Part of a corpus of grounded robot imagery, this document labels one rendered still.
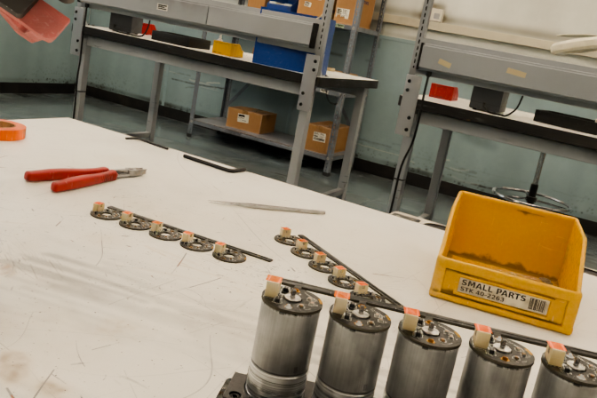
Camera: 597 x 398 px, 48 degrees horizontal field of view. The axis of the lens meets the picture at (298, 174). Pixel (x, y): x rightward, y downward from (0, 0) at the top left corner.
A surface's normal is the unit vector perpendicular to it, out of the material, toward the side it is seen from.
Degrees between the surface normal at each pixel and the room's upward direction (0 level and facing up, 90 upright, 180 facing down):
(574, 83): 90
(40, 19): 60
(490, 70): 90
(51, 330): 0
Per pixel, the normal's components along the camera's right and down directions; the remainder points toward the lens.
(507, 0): -0.45, 0.11
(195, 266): 0.18, -0.96
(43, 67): 0.87, 0.25
